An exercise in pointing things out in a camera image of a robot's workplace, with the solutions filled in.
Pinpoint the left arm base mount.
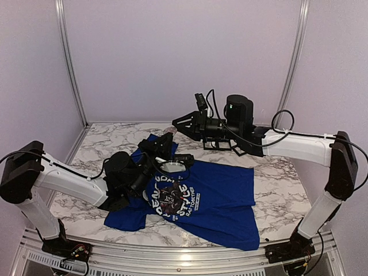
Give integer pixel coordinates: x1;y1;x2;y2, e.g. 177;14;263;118
37;219;92;262

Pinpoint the pink round brooch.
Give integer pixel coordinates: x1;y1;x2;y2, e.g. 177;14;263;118
164;126;177;135

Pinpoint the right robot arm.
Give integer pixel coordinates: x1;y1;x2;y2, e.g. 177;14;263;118
172;93;358;258

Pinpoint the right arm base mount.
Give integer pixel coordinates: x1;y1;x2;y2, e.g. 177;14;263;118
265;228;316;263

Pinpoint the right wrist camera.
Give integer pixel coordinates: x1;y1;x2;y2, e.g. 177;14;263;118
194;93;208;112

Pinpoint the blue printed t-shirt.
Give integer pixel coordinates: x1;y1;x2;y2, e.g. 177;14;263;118
103;134;261;252

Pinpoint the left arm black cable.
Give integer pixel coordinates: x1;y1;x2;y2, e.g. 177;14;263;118
0;151;190;185

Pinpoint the aluminium corner post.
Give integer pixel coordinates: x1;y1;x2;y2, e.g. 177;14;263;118
55;0;89;128
276;0;311;112

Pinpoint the black wire frame cube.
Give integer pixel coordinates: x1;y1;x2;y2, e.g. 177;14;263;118
203;138;220;151

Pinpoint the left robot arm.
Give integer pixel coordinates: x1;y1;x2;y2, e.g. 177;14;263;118
1;133;173;256

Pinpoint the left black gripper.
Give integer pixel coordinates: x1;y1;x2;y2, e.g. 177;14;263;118
132;137;175;199

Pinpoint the left aluminium corner post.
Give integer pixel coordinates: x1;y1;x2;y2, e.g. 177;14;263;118
55;0;89;128

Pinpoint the aluminium front rail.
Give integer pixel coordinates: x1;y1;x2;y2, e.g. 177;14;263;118
17;227;340;276

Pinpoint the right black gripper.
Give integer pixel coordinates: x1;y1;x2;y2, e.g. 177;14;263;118
172;109;242;143

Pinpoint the right aluminium corner post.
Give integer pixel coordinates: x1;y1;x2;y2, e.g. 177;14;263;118
276;0;311;112

